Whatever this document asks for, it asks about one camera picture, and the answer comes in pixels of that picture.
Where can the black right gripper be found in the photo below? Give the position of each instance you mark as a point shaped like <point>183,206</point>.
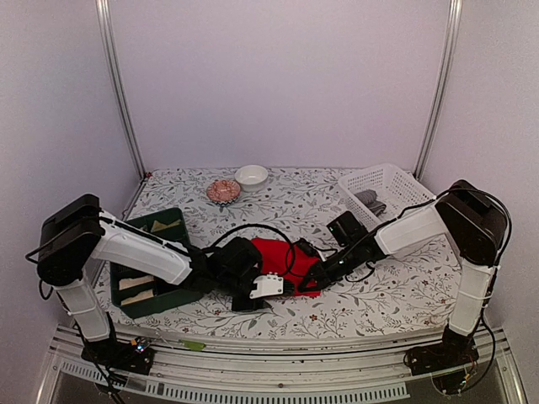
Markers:
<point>322,276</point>

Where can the cream rolled underwear front slot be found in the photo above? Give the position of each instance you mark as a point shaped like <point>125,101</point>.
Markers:
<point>144,295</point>

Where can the cream rolled underwear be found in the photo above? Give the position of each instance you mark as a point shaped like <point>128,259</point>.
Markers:
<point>127,283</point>

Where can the right aluminium frame post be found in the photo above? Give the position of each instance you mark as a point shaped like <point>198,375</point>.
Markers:
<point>443,78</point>

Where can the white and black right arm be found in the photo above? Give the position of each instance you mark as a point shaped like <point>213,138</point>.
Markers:
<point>478,226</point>

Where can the white plastic laundry basket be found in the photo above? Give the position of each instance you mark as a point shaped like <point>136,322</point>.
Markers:
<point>395,188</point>

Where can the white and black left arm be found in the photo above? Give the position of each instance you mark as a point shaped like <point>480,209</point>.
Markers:
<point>82,232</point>

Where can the aluminium frame post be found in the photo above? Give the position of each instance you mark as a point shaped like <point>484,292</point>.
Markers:
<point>113,65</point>
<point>443,78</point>

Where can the pink patterned small bowl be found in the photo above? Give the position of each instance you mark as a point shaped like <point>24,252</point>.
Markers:
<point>223,192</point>

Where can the grey striped garment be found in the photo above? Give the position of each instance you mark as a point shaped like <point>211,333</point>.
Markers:
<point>370,200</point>

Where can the floral patterned table mat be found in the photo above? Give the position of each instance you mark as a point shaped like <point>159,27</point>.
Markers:
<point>414,291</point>

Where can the dark green divided organizer tray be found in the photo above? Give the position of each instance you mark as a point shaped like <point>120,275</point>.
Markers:
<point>166,296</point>

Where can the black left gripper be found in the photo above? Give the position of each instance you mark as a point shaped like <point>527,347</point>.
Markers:
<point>238,306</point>

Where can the left aluminium frame post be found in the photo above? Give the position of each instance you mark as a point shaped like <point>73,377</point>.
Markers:
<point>113,65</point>

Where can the aluminium front rail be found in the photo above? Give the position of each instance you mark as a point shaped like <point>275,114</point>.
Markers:
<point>347,370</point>

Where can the white ceramic bowl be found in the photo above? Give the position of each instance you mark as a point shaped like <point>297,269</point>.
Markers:
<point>251,178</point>

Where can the khaki tan underwear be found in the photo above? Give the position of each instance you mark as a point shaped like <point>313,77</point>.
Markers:
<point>158,226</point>

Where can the red garment with white print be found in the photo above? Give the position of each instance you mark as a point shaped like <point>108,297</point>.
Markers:
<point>276,255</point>

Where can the green tape scrap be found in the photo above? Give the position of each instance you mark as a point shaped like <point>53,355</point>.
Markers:
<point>193,345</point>

